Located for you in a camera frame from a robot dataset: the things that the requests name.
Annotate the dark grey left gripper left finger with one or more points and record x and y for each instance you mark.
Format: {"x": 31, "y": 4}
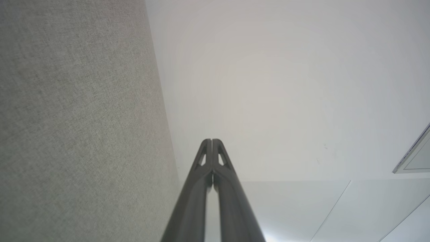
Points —
{"x": 188, "y": 208}

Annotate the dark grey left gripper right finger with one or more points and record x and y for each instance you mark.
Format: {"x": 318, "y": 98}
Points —
{"x": 235, "y": 208}

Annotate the grey framed glass panel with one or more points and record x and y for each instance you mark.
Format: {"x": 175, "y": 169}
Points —
{"x": 420, "y": 158}

